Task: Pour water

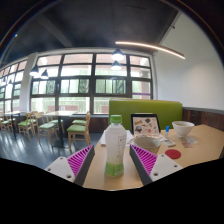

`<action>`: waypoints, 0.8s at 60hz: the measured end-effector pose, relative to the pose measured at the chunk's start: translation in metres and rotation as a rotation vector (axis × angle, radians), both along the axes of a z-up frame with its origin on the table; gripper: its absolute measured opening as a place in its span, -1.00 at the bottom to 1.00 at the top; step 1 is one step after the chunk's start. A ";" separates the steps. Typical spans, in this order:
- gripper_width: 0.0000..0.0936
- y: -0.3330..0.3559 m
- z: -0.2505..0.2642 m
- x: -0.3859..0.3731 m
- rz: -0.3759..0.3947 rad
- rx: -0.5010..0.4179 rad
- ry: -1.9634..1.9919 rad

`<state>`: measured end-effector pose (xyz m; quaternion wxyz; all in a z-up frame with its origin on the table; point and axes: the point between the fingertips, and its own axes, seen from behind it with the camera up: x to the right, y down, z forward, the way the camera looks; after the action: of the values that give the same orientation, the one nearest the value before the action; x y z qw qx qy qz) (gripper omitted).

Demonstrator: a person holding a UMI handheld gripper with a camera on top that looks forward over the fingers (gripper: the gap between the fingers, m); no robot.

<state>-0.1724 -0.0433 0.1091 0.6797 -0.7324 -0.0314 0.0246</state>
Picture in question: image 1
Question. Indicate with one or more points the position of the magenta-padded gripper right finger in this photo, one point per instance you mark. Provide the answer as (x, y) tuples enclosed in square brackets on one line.
[(146, 160)]

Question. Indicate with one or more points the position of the flat round red coaster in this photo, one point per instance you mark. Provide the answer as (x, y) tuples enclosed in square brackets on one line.
[(173, 154)]

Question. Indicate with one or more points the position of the small blue-capped white tube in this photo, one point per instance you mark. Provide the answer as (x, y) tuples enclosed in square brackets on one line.
[(167, 130)]

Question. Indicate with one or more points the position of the group of green-seated wooden chairs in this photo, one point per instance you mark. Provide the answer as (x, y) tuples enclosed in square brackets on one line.
[(78, 128)]

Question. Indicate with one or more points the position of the long curved ceiling light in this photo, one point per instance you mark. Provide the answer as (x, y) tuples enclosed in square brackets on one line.
[(150, 46)]

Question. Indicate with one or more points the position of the green-capped clear drink bottle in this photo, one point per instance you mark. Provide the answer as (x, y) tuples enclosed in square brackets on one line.
[(115, 143)]

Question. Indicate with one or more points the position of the white ceramic bowl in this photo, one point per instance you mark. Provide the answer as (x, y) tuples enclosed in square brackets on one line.
[(183, 128)]

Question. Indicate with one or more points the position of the large black-framed window wall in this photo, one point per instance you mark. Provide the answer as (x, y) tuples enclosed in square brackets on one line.
[(90, 83)]

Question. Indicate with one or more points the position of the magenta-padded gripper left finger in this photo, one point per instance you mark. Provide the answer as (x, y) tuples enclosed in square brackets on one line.
[(78, 161)]

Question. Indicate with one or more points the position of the light wooden dining table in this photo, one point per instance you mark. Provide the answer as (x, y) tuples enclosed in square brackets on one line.
[(60, 114)]

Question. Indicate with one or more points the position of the beige cup with swirl print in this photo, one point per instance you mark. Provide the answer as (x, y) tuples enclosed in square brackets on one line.
[(146, 145)]

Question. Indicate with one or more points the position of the sticker-covered black laptop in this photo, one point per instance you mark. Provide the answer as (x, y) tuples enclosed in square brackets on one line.
[(145, 124)]

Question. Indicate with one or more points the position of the group of pendant lamps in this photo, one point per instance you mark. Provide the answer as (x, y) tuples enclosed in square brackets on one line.
[(117, 55)]

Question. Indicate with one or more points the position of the colourful printed leaflet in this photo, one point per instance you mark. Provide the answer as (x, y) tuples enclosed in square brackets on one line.
[(150, 135)]

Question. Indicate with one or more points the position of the small white flat packet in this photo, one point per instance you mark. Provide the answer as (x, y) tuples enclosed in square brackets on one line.
[(168, 142)]

